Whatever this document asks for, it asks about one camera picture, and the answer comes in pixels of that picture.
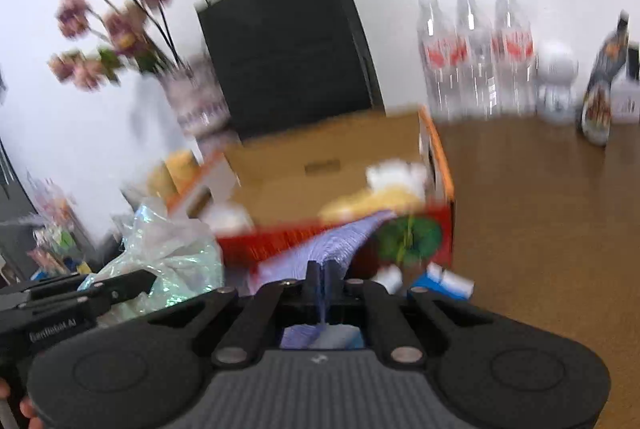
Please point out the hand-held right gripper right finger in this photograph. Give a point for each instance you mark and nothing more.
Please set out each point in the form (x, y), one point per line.
(332, 284)

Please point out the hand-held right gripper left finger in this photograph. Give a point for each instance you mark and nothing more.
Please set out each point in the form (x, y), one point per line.
(312, 284)

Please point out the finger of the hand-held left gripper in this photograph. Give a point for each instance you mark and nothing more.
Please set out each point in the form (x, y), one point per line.
(125, 286)

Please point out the purple striped cloth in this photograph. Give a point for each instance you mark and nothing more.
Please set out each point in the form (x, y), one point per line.
(345, 234)

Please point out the iridescent plastic bag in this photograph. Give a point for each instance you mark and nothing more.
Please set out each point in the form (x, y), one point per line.
(165, 254)

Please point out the red cardboard box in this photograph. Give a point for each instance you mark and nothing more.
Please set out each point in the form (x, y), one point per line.
(320, 144)

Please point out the wooden desktop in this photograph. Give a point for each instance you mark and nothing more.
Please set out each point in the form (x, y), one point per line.
(525, 209)

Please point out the person's left hand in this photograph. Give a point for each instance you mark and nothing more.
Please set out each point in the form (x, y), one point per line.
(26, 410)

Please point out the small white case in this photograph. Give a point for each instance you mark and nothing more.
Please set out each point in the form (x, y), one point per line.
(389, 280)

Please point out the yellow packet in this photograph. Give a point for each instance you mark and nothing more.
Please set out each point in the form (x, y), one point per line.
(370, 204)

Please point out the blue packet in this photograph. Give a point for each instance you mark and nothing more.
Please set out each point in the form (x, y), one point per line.
(425, 288)

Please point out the white crumpled paper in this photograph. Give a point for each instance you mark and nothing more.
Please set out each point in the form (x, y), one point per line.
(397, 176)

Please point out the yellow container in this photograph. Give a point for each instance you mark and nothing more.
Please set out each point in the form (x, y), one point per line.
(180, 169)

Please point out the knit-covered flower vase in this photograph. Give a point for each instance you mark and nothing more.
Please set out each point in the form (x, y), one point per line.
(195, 99)

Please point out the black paper bag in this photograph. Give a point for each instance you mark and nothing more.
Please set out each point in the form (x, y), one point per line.
(285, 44)

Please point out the clear water bottle red label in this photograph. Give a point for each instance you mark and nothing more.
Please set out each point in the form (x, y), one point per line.
(437, 59)
(515, 54)
(472, 59)

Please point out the dried pink flowers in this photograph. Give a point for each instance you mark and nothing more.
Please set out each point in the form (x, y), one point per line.
(120, 29)

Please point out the white robot figurine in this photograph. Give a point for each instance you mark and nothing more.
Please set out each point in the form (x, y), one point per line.
(556, 74)

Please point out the decorated curved bottle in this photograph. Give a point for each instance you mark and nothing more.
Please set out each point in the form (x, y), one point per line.
(600, 99)

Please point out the white card box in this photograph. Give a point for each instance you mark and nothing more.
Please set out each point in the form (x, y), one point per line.
(627, 101)

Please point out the small black device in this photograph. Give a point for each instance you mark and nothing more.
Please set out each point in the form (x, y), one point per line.
(634, 59)

